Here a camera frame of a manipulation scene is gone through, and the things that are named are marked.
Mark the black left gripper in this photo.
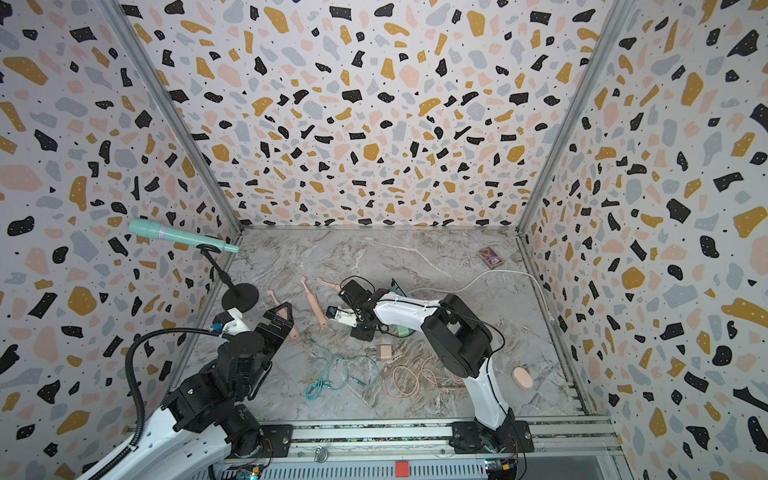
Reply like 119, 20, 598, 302
246, 302, 298, 398

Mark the black charging cable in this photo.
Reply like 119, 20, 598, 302
359, 317, 421, 346

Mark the pink plug adapter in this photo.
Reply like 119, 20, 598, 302
376, 344, 394, 362

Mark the pink toothbrush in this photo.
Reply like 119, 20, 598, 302
316, 278, 341, 292
300, 277, 328, 327
266, 290, 300, 342

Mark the green plug adapter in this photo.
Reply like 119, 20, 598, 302
396, 326, 413, 338

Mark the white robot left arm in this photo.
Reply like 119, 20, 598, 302
83, 302, 294, 479

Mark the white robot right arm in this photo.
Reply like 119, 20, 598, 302
326, 280, 534, 456

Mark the light blue power strip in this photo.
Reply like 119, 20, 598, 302
389, 278, 407, 297

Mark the black microphone stand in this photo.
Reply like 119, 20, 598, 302
196, 243, 259, 313

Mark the small colourful card box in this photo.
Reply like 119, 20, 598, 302
478, 247, 504, 269

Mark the mint green microphone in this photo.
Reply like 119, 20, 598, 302
129, 219, 239, 254

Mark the pink round cap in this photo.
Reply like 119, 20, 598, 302
512, 367, 534, 390

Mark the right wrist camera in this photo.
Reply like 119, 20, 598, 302
326, 306, 357, 328

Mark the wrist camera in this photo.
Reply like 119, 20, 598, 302
211, 308, 250, 336
326, 306, 357, 328

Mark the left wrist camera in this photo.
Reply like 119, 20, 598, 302
211, 308, 250, 336

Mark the teal coiled cable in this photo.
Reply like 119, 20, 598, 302
302, 338, 382, 402

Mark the pink coiled cable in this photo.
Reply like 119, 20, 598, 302
380, 356, 472, 400

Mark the white power strip cable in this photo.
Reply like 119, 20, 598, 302
446, 268, 553, 325

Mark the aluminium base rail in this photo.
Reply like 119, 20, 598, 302
110, 416, 625, 480

